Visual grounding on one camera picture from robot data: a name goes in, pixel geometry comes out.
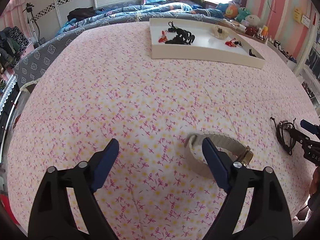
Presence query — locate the blue patterned quilt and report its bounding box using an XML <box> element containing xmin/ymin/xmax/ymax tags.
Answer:
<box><xmin>14</xmin><ymin>2</ymin><xmax>224</xmax><ymax>89</ymax></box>

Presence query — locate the orange bottle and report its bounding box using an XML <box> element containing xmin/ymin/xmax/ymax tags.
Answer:
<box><xmin>261</xmin><ymin>25</ymin><xmax>268</xmax><ymax>38</ymax></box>

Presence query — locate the white plush toy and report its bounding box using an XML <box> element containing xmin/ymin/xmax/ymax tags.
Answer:
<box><xmin>245</xmin><ymin>14</ymin><xmax>260</xmax><ymax>28</ymax></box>

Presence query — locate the cardboard box of cosmetics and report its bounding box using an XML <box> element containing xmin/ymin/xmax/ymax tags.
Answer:
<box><xmin>216</xmin><ymin>19</ymin><xmax>266</xmax><ymax>43</ymax></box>

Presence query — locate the red string charm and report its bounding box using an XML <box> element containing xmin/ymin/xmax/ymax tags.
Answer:
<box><xmin>158</xmin><ymin>30</ymin><xmax>168</xmax><ymax>43</ymax></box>

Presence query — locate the pile of dark clothes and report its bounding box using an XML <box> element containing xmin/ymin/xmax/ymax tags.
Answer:
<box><xmin>0</xmin><ymin>26</ymin><xmax>29</xmax><ymax>74</ymax></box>

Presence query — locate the black clothing on bed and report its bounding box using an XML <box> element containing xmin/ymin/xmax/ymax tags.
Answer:
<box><xmin>67</xmin><ymin>7</ymin><xmax>104</xmax><ymax>22</ymax></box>

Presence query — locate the orange plush toy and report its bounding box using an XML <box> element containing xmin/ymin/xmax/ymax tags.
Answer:
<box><xmin>225</xmin><ymin>4</ymin><xmax>238</xmax><ymax>18</ymax></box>

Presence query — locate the orange stone red knot charm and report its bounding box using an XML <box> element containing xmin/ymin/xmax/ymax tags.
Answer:
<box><xmin>225</xmin><ymin>38</ymin><xmax>237</xmax><ymax>47</ymax></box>

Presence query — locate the white organizer box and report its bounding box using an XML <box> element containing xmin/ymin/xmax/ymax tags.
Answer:
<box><xmin>267</xmin><ymin>41</ymin><xmax>297</xmax><ymax>71</ymax></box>

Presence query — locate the cream lace scrunchie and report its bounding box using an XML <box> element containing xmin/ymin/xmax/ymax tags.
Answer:
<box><xmin>210</xmin><ymin>25</ymin><xmax>229</xmax><ymax>40</ymax></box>

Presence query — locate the red round jar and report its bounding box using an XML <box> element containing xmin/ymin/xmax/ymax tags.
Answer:
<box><xmin>245</xmin><ymin>27</ymin><xmax>257</xmax><ymax>37</ymax></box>

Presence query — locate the white shallow tray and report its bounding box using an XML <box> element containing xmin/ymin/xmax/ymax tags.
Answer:
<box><xmin>149</xmin><ymin>18</ymin><xmax>265</xmax><ymax>69</ymax></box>

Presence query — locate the green plush toy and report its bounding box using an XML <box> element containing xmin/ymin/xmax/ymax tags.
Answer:
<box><xmin>235</xmin><ymin>7</ymin><xmax>251</xmax><ymax>23</ymax></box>

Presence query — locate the pink floral bedsheet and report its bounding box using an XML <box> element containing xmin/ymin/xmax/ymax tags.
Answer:
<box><xmin>8</xmin><ymin>22</ymin><xmax>318</xmax><ymax>239</ymax></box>

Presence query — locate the tripod stand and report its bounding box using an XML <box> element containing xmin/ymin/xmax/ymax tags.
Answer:
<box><xmin>23</xmin><ymin>3</ymin><xmax>46</xmax><ymax>48</ymax></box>

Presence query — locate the white wall socket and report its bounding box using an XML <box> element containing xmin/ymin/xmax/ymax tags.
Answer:
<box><xmin>301</xmin><ymin>14</ymin><xmax>311</xmax><ymax>28</ymax></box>

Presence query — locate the person right hand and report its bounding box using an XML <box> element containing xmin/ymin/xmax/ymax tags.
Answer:
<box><xmin>309</xmin><ymin>166</ymin><xmax>320</xmax><ymax>196</ymax></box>

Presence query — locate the silver bell black knot charm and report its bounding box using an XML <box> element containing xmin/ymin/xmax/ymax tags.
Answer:
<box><xmin>234</xmin><ymin>41</ymin><xmax>242</xmax><ymax>47</ymax></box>

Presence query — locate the black claw hair clip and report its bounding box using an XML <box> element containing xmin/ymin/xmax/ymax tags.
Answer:
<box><xmin>176</xmin><ymin>28</ymin><xmax>195</xmax><ymax>45</ymax></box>

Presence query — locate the black scrunchie with tag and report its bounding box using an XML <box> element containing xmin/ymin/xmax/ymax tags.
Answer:
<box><xmin>165</xmin><ymin>36</ymin><xmax>189</xmax><ymax>45</ymax></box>

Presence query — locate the black cord necklace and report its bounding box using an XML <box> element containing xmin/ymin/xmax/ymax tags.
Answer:
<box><xmin>269</xmin><ymin>116</ymin><xmax>298</xmax><ymax>156</ymax></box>

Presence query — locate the yellow wall sign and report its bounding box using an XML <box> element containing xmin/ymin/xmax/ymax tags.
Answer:
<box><xmin>293</xmin><ymin>7</ymin><xmax>303</xmax><ymax>23</ymax></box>

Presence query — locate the blue plush toy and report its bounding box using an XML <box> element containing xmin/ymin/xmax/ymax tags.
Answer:
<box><xmin>215</xmin><ymin>3</ymin><xmax>229</xmax><ymax>14</ymax></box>

